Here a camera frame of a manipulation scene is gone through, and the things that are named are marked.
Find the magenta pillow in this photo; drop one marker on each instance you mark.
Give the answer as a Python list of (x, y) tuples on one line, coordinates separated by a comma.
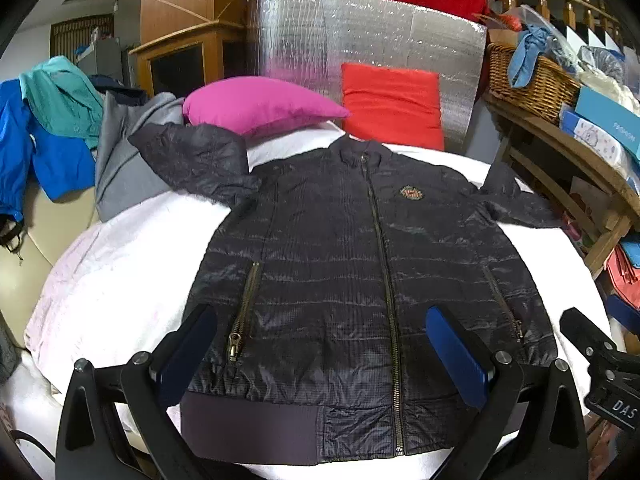
[(256, 106)]

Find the teal shirt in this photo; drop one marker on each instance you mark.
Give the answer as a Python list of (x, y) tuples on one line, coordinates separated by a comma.
[(64, 100)]

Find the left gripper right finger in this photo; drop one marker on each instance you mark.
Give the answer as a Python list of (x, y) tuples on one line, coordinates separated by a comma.
[(488, 382)]

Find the white fluffy bed blanket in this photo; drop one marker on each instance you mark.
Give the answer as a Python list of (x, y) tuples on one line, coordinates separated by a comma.
[(118, 289)]

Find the light blue cloth in basket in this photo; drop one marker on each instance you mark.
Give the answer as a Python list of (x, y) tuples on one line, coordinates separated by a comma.
[(531, 43)]

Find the grey suit jacket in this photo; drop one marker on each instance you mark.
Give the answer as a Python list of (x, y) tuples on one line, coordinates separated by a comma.
[(123, 178)]

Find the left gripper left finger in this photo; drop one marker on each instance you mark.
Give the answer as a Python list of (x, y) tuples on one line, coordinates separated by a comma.
[(153, 382)]

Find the wooden side shelf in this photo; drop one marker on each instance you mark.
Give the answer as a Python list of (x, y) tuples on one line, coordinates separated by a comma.
[(549, 160)]

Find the teal cardboard box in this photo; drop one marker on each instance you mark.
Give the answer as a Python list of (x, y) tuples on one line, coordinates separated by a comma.
[(611, 117)]

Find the silver foil insulation mat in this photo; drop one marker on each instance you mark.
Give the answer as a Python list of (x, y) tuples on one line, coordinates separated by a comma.
[(306, 42)]

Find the wicker basket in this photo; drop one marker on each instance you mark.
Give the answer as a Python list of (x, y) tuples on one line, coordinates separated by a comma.
[(549, 89)]

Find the blue jacket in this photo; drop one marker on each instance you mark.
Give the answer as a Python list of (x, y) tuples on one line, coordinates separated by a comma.
[(60, 165)]

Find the red pillow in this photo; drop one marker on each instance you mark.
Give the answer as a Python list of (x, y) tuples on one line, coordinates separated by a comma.
[(393, 105)]

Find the black quilted jacket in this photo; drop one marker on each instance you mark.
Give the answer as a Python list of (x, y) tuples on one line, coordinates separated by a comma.
[(321, 276)]

